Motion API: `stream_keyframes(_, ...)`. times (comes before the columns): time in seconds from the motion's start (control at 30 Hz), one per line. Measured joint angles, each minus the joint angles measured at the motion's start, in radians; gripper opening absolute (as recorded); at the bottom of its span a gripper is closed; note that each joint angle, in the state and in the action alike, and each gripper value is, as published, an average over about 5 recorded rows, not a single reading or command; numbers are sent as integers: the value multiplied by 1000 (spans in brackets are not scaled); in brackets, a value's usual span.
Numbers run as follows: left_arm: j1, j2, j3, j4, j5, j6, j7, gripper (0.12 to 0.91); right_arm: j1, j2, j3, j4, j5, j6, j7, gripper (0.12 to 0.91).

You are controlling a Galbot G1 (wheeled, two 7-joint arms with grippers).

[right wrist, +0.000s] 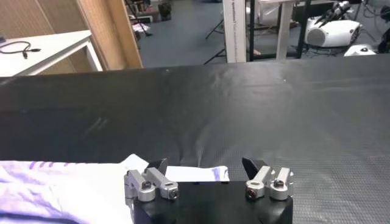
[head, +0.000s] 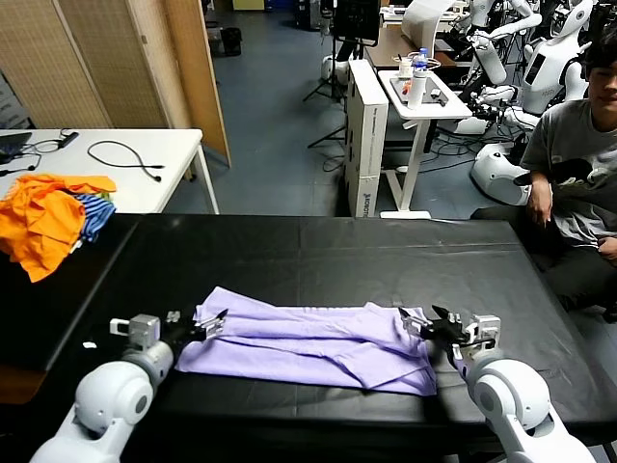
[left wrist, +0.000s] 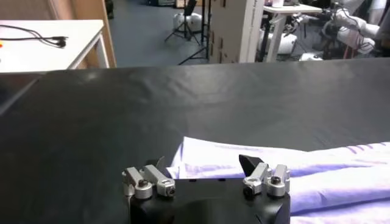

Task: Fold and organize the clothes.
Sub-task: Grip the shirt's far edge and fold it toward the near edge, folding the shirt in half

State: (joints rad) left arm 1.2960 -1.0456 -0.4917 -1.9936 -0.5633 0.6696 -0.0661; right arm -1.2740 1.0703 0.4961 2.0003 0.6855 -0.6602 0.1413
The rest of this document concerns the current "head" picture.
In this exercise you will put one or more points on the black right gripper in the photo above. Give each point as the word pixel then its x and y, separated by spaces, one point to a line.
pixel 450 335

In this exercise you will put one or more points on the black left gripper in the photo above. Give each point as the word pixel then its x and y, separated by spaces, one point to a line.
pixel 178 330

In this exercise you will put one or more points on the lavender t-shirt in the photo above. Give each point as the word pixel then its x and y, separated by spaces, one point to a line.
pixel 299 337

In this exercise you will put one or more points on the person right forearm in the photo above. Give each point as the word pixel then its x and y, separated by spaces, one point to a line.
pixel 539 179

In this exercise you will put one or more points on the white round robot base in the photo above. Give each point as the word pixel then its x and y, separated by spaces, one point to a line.
pixel 496 173

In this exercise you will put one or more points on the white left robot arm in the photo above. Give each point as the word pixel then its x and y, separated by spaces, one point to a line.
pixel 111 395

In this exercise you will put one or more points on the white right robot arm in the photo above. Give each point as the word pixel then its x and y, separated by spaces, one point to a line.
pixel 511 400

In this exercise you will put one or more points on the person right hand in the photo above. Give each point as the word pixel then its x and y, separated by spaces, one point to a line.
pixel 540 207

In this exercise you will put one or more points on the person left hand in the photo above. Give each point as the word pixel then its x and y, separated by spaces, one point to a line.
pixel 609 250

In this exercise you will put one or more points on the white table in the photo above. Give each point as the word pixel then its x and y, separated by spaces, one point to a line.
pixel 144 193

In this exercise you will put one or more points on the blue striped garment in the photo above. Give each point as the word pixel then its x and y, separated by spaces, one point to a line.
pixel 96 214

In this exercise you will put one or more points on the white standing desk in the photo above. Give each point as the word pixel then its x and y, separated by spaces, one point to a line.
pixel 416 159

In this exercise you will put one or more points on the green garment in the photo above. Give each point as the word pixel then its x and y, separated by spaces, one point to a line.
pixel 107 196

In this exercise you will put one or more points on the tall white cardboard box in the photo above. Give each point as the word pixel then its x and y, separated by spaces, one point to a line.
pixel 371 159

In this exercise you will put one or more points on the orange garment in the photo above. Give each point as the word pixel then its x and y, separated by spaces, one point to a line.
pixel 43 222

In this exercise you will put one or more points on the white low robot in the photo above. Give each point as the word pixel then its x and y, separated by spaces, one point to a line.
pixel 520 118

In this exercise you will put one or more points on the dark tray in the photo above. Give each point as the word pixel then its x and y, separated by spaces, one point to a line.
pixel 399 96

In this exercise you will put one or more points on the seated person grey shirt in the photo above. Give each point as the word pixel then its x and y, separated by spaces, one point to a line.
pixel 573 140

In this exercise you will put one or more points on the white thermos bottle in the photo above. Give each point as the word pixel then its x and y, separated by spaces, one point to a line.
pixel 416 91

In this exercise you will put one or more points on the black power strip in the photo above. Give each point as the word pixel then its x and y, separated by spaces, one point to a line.
pixel 71 138

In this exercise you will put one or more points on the white cup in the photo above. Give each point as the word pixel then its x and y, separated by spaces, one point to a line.
pixel 404 70

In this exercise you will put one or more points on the clear water bottle blue cap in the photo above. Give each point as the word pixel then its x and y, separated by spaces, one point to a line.
pixel 421 60

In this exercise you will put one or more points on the black laptop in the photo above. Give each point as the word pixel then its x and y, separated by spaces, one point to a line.
pixel 12 144

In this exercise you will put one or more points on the small white floor unit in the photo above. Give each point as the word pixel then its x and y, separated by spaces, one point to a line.
pixel 335 70

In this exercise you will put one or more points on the white humanoid robot dark face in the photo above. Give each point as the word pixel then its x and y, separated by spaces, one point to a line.
pixel 544 72

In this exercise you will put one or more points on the brown wooden desk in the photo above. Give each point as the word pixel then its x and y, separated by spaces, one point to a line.
pixel 385 48

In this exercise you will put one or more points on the black trash bin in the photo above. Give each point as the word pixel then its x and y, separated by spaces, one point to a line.
pixel 231 43

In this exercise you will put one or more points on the wooden folding screen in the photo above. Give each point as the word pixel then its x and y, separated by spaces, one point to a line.
pixel 96 62

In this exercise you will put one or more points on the white curved shell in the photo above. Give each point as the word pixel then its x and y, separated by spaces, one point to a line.
pixel 419 19

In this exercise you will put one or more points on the black panel on tripod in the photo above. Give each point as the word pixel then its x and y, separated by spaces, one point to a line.
pixel 356 19

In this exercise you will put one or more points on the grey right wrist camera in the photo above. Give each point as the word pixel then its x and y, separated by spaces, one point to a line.
pixel 487 328

